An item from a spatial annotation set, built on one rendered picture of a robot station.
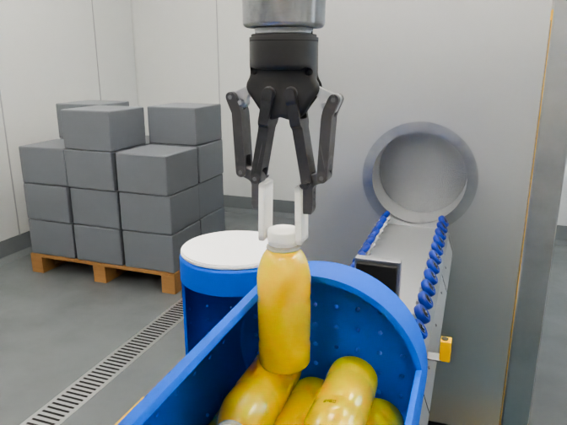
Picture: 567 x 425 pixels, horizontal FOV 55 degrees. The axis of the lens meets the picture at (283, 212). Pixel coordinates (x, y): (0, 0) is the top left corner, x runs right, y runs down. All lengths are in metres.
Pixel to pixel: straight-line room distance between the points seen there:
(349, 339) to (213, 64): 4.86
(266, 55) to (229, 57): 4.85
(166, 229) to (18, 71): 1.90
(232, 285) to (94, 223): 2.68
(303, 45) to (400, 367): 0.45
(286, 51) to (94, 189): 3.30
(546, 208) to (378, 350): 0.63
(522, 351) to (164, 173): 2.55
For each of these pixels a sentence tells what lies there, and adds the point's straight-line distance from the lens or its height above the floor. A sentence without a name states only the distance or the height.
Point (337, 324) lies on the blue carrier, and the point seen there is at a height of 1.14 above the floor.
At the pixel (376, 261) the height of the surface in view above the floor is 1.08.
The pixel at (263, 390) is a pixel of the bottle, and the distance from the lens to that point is 0.68.
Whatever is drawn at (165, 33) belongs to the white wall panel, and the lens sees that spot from 5.77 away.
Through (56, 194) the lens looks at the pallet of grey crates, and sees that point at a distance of 4.03.
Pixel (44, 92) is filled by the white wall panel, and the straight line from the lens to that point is 4.96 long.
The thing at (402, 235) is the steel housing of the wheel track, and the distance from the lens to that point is 1.88.
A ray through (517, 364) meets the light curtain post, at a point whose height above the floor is 0.81.
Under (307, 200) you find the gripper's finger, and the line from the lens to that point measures 0.62.
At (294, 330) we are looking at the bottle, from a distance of 0.66.
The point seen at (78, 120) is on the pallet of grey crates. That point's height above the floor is 1.13.
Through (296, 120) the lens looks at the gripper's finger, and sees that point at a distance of 0.60.
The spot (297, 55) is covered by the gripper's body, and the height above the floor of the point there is 1.51.
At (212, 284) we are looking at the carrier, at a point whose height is 0.99.
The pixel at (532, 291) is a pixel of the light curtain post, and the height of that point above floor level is 1.00.
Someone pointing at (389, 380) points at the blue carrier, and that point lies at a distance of 0.81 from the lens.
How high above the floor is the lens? 1.50
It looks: 16 degrees down
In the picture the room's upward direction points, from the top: straight up
